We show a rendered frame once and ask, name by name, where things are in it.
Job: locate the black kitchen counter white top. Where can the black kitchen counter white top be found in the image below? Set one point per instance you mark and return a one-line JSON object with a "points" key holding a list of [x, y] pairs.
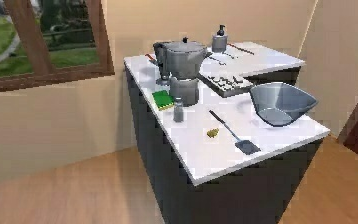
{"points": [[220, 173]]}

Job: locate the grey soap dispenser black pump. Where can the grey soap dispenser black pump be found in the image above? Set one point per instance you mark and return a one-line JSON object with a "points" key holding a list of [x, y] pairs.
{"points": [[219, 41]]}

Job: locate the grey salt shaker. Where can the grey salt shaker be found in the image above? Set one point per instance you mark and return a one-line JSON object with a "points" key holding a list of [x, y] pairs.
{"points": [[178, 110]]}

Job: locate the green yellow sponge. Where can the green yellow sponge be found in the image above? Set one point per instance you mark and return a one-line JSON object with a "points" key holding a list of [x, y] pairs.
{"points": [[163, 99]]}

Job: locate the small yellow green lump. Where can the small yellow green lump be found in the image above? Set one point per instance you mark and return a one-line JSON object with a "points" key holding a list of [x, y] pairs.
{"points": [[212, 132]]}

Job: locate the grey metal moka pot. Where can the grey metal moka pot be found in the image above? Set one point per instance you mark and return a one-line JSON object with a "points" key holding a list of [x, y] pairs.
{"points": [[183, 66]]}

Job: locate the grey ribbed rack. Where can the grey ribbed rack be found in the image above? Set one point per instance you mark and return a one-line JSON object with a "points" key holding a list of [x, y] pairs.
{"points": [[225, 83]]}

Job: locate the grey fork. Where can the grey fork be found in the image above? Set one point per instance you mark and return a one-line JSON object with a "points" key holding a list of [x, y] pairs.
{"points": [[217, 60]]}

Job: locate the grey butter knife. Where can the grey butter knife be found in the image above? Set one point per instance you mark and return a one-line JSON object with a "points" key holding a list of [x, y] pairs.
{"points": [[229, 55]]}

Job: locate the grey blue bowl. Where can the grey blue bowl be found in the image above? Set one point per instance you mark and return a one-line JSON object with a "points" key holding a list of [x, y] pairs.
{"points": [[280, 103]]}

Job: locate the brown framed window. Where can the brown framed window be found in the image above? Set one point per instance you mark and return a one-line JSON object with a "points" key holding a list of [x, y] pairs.
{"points": [[33, 40]]}

